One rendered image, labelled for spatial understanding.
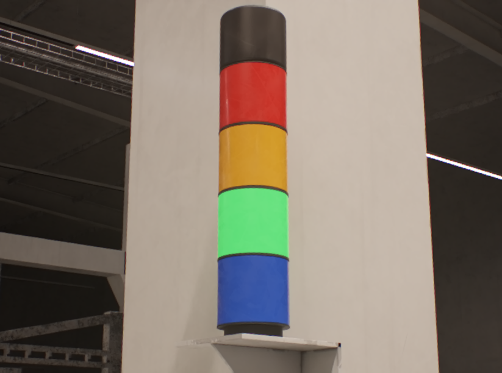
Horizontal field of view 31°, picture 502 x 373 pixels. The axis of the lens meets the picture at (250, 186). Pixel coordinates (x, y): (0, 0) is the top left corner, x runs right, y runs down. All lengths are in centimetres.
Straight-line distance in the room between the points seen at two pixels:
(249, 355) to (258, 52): 27
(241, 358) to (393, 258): 29
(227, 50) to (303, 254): 22
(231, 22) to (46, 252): 1150
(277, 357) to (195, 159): 28
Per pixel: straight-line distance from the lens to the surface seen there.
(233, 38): 82
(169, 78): 106
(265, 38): 81
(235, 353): 76
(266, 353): 78
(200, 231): 95
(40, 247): 1226
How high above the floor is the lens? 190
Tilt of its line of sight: 16 degrees up
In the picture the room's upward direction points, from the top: straight up
